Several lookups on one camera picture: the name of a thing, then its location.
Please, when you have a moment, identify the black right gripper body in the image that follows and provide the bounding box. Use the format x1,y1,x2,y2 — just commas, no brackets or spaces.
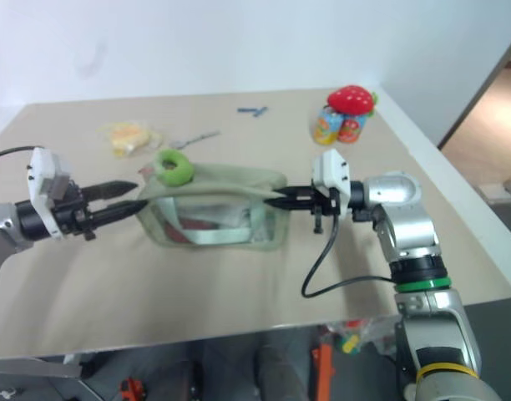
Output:
307,185,343,235

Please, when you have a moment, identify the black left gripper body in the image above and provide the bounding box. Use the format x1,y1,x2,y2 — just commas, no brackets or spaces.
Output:
50,179,99,243

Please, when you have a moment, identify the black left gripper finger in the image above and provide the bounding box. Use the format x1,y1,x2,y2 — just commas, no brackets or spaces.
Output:
86,200,149,225
80,180,139,203

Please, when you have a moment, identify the green mesh zipper pouch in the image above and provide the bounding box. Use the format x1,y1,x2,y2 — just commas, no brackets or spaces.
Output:
137,161,290,254

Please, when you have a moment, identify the red strawberry plush toy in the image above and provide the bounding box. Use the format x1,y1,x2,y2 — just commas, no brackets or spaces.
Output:
326,84,381,118

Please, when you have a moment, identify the yellow item in plastic bag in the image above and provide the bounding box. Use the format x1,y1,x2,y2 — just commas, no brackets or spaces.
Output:
96,120,164,160

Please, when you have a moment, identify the red printed drink can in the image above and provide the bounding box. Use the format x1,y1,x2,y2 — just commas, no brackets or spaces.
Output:
337,113,367,145

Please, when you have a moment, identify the small blue plastic piece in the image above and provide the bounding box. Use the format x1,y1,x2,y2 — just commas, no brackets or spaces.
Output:
236,105,270,119

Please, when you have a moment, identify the clear bag of toys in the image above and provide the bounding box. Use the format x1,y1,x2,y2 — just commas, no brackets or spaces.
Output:
321,316,403,358

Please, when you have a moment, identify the orange plastic bar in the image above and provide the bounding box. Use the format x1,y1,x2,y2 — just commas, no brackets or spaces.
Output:
311,333,336,401

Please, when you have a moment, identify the red and black tool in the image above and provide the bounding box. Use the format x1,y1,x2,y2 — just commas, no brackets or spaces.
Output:
119,377,150,401

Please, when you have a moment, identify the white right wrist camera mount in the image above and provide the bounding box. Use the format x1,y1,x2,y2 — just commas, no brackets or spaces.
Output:
311,149,352,216

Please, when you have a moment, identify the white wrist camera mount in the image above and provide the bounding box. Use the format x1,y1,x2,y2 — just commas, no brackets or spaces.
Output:
311,149,352,216
27,146,75,242

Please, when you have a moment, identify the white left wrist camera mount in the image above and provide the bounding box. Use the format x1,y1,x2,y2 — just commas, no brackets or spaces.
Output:
27,146,75,242

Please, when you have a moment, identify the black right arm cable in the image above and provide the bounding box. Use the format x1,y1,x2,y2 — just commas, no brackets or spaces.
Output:
301,216,397,299

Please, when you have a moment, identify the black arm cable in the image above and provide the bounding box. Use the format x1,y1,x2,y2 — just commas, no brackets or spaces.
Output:
301,216,397,299
0,145,44,163

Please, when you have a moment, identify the green plush ring keychain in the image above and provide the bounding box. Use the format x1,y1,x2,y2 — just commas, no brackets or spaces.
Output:
154,148,193,187

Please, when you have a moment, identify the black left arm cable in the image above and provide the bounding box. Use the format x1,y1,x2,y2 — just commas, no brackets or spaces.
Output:
0,145,44,163

